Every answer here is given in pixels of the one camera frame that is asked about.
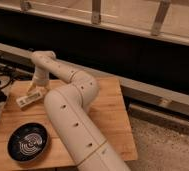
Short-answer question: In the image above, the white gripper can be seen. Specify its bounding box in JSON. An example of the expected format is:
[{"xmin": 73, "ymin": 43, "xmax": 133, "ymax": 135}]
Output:
[{"xmin": 27, "ymin": 76, "xmax": 50, "ymax": 94}]

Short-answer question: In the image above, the white plastic bottle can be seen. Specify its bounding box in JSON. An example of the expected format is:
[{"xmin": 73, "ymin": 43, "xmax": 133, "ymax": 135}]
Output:
[{"xmin": 16, "ymin": 89, "xmax": 46, "ymax": 109}]

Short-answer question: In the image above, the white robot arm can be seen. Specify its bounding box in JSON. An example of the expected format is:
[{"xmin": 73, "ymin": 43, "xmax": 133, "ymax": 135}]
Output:
[{"xmin": 30, "ymin": 51, "xmax": 131, "ymax": 171}]

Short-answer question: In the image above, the dark ceramic bowl spiral pattern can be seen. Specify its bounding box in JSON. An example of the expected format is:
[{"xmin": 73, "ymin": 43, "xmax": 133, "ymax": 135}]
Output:
[{"xmin": 7, "ymin": 122, "xmax": 48, "ymax": 163}]

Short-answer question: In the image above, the wooden table board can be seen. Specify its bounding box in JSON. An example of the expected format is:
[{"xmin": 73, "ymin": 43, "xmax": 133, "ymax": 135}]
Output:
[{"xmin": 0, "ymin": 77, "xmax": 138, "ymax": 171}]

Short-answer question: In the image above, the metal window rail frame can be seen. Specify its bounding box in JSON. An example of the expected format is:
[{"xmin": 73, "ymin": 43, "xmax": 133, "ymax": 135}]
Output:
[{"xmin": 0, "ymin": 0, "xmax": 189, "ymax": 46}]

